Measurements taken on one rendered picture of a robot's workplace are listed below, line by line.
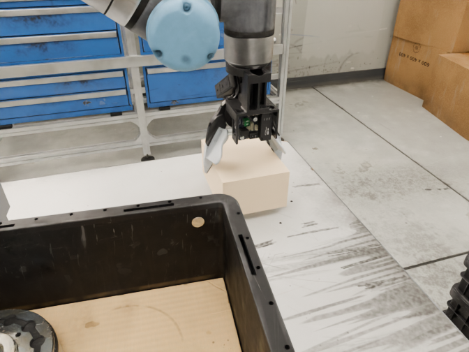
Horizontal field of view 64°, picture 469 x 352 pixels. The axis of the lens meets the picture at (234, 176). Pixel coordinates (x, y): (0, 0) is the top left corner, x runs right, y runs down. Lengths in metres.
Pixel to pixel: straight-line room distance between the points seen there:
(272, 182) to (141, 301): 0.34
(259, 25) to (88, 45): 1.55
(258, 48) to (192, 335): 0.39
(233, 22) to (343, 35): 2.91
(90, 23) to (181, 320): 1.76
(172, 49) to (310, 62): 2.98
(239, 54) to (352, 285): 0.38
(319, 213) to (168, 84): 1.53
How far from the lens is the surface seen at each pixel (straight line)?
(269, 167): 0.66
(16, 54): 2.10
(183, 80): 2.13
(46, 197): 0.83
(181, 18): 0.40
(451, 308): 1.19
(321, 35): 3.35
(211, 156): 0.65
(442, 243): 1.90
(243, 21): 0.56
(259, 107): 0.59
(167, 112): 2.15
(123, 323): 0.40
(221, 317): 0.39
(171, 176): 0.82
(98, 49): 2.05
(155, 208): 0.35
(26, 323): 0.39
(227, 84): 0.64
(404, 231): 1.89
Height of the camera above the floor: 1.14
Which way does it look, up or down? 33 degrees down
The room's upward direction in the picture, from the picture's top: straight up
